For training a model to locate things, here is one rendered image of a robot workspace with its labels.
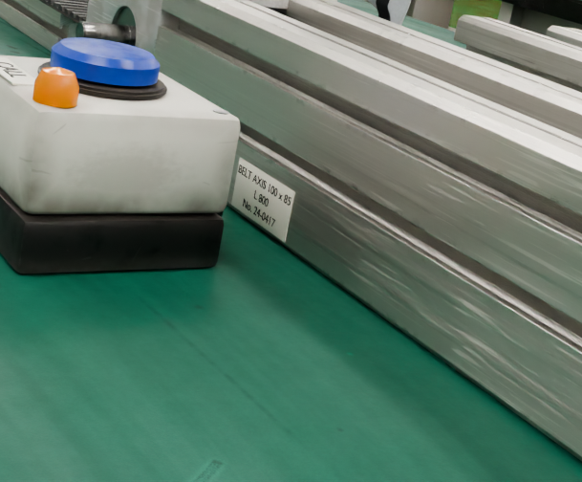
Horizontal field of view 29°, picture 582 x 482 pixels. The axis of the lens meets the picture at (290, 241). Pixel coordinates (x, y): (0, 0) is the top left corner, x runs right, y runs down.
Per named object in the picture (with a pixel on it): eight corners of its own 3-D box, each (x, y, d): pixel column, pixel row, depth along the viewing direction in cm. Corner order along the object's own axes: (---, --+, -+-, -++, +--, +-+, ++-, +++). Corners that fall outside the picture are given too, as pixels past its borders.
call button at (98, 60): (31, 82, 43) (36, 30, 42) (127, 88, 45) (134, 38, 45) (69, 111, 40) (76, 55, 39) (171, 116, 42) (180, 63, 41)
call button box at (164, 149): (-51, 198, 45) (-35, 42, 43) (167, 198, 50) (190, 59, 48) (16, 277, 39) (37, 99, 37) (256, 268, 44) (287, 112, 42)
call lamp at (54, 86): (26, 94, 39) (30, 59, 38) (67, 97, 39) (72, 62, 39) (41, 106, 37) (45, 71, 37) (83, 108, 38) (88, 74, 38)
